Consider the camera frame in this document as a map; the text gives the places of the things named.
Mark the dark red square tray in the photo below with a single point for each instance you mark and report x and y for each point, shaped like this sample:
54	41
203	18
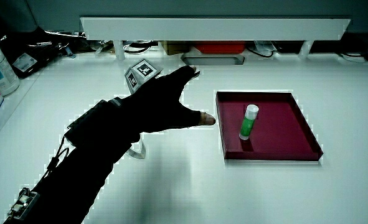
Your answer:
280	133

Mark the black bag with label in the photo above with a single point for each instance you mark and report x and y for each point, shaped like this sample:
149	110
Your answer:
34	53

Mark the red box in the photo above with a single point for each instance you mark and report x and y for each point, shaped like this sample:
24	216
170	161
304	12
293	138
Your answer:
220	47

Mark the white desk shelf riser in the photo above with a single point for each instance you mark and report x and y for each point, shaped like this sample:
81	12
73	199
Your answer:
215	28

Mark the person's left hand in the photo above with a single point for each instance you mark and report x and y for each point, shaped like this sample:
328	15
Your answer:
158	105

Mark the brown cardboard box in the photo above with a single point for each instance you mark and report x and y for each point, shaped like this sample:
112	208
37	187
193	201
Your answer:
175	48

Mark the green white glue stick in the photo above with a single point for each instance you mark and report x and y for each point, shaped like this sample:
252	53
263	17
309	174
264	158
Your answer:
248	124

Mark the person's left forearm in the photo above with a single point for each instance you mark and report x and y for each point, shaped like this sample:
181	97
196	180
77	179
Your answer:
78	174

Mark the metal connector clip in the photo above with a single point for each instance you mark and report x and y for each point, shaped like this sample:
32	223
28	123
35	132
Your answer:
23	203

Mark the white plastic bottle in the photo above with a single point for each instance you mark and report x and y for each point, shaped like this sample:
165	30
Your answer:
0	71

